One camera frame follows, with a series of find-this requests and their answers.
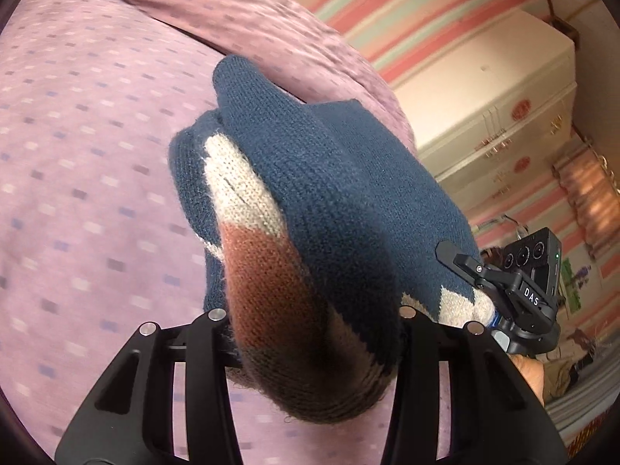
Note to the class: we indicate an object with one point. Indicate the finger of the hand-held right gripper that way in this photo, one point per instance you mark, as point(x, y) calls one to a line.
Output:
point(498, 332)
point(465, 264)

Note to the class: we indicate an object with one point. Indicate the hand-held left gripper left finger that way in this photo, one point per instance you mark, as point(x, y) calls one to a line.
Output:
point(213, 344)

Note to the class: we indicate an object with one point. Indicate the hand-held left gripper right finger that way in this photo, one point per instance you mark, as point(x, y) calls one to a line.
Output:
point(411, 348)

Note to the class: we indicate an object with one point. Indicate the navy argyle knit sweater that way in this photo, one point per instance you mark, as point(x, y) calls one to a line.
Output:
point(339, 179)

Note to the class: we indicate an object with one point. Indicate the person's right hand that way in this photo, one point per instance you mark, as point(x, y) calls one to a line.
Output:
point(530, 378)

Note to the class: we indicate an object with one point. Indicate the grey striped bedding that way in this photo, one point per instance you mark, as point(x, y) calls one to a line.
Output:
point(581, 407)

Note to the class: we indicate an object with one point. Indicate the pink curtain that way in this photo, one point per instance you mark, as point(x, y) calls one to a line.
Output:
point(586, 193)

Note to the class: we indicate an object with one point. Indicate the cream cabinet with red emblems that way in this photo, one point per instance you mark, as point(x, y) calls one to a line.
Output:
point(484, 82)

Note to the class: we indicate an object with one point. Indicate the purple dotted bed sheet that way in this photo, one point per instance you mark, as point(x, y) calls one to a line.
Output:
point(97, 179)

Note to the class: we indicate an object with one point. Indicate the pink dotted pillow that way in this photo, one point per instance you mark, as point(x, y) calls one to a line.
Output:
point(266, 9)

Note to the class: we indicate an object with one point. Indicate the flower wall poster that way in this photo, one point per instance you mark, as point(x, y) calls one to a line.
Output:
point(579, 281)

